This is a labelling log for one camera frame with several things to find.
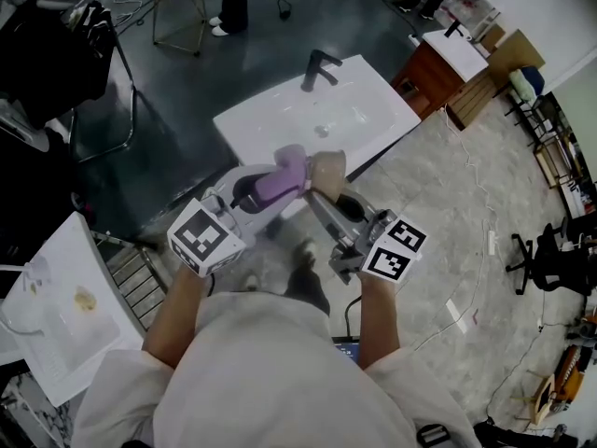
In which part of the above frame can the person's right forearm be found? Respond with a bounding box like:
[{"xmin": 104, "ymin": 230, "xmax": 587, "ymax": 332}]
[{"xmin": 357, "ymin": 271, "xmax": 402, "ymax": 371}]

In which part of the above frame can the person's black trouser leg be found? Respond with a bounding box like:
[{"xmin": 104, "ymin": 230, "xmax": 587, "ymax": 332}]
[{"xmin": 284, "ymin": 238, "xmax": 331, "ymax": 316}]

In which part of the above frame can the large white sink basin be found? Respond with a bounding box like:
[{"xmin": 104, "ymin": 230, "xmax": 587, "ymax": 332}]
[{"xmin": 213, "ymin": 53, "xmax": 423, "ymax": 186}]

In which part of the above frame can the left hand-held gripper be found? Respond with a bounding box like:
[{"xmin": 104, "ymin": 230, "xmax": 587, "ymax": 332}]
[{"xmin": 165, "ymin": 162, "xmax": 300, "ymax": 279}]

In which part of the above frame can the wooden slatted pallet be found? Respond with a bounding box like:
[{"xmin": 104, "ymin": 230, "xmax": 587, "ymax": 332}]
[{"xmin": 447, "ymin": 70, "xmax": 500, "ymax": 132}]

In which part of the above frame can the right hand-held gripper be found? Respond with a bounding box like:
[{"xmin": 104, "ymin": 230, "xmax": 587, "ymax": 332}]
[{"xmin": 302, "ymin": 188, "xmax": 429, "ymax": 286}]

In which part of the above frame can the small white sink top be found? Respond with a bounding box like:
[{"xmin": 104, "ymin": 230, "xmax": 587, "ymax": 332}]
[{"xmin": 422, "ymin": 29, "xmax": 490, "ymax": 83}]

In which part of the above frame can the brown wooden cabinet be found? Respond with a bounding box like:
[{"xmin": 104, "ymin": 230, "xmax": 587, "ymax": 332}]
[{"xmin": 390, "ymin": 39, "xmax": 467, "ymax": 120}]

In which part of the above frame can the black cable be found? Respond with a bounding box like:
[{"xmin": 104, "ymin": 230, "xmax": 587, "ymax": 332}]
[{"xmin": 343, "ymin": 295, "xmax": 364, "ymax": 340}]

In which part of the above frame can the metal slatted sink stand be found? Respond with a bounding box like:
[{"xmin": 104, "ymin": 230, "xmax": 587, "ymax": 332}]
[{"xmin": 92, "ymin": 231, "xmax": 174, "ymax": 333}]

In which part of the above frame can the person's beige shirt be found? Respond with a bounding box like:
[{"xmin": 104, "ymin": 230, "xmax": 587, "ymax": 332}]
[{"xmin": 72, "ymin": 289, "xmax": 472, "ymax": 448}]

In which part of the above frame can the tall black faucet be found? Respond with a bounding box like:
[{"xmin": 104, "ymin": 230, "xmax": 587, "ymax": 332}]
[{"xmin": 300, "ymin": 49, "xmax": 343, "ymax": 93}]

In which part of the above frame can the black office chair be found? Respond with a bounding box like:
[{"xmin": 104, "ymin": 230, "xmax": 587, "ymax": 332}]
[{"xmin": 506, "ymin": 217, "xmax": 597, "ymax": 297}]

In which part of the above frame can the yellowish residue lump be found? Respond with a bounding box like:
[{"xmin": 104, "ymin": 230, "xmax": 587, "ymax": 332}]
[{"xmin": 73, "ymin": 285, "xmax": 98, "ymax": 312}]

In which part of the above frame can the white arched faucet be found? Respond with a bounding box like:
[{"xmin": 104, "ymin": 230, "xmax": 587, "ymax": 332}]
[{"xmin": 0, "ymin": 254, "xmax": 53, "ymax": 336}]

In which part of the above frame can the light green cushion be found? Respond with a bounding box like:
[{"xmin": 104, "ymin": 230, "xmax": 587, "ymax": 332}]
[{"xmin": 507, "ymin": 68, "xmax": 535, "ymax": 100}]

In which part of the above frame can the black strap buckle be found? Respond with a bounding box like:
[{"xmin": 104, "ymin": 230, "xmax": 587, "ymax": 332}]
[{"xmin": 416, "ymin": 423, "xmax": 451, "ymax": 447}]

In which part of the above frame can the blue chair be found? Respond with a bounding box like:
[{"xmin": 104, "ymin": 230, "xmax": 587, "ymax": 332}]
[{"xmin": 520, "ymin": 65, "xmax": 546, "ymax": 96}]

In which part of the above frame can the black fabric bag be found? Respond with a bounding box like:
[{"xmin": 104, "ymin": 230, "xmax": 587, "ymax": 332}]
[{"xmin": 0, "ymin": 0, "xmax": 113, "ymax": 125}]

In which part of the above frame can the person's left forearm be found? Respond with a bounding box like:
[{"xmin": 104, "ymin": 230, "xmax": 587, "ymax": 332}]
[{"xmin": 142, "ymin": 266, "xmax": 214, "ymax": 371}]

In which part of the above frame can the black white striped garment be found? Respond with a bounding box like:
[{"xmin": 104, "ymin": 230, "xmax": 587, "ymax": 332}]
[{"xmin": 69, "ymin": 0, "xmax": 116, "ymax": 58}]

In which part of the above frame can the metal frame chair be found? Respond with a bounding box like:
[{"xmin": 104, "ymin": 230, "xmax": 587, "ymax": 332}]
[{"xmin": 69, "ymin": 39, "xmax": 139, "ymax": 163}]

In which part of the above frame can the brown cardboard sheet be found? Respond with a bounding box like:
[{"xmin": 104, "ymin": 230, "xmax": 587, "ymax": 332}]
[{"xmin": 487, "ymin": 28, "xmax": 547, "ymax": 81}]

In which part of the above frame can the white sink with white faucet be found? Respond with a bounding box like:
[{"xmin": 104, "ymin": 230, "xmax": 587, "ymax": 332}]
[{"xmin": 0, "ymin": 210, "xmax": 146, "ymax": 409}]

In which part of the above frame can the dark tablet with blue screen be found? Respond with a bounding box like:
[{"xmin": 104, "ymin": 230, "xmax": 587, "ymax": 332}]
[{"xmin": 333, "ymin": 338, "xmax": 361, "ymax": 369}]

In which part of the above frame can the beige bowl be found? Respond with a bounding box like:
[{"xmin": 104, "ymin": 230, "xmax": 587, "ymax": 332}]
[{"xmin": 307, "ymin": 149, "xmax": 347, "ymax": 203}]

